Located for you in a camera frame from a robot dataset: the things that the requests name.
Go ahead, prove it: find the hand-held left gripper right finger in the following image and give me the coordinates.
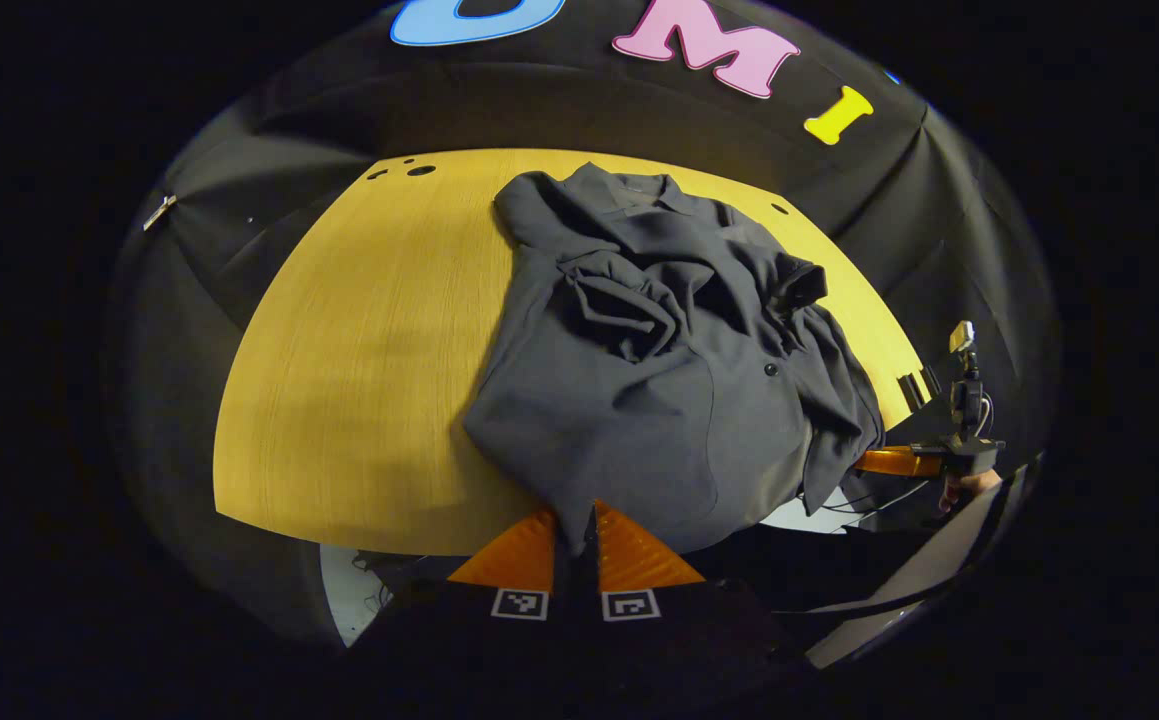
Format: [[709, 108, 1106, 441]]
[[594, 500, 810, 681]]

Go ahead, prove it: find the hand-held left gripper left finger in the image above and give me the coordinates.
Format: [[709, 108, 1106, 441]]
[[344, 505, 580, 681]]

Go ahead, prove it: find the grey button shirt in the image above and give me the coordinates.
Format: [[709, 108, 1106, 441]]
[[461, 162, 885, 556]]

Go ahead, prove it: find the black backdrop cloth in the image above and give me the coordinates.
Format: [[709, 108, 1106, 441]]
[[104, 0, 1062, 661]]

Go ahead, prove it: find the thin black cable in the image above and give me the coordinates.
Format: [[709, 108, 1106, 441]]
[[797, 482, 932, 517]]

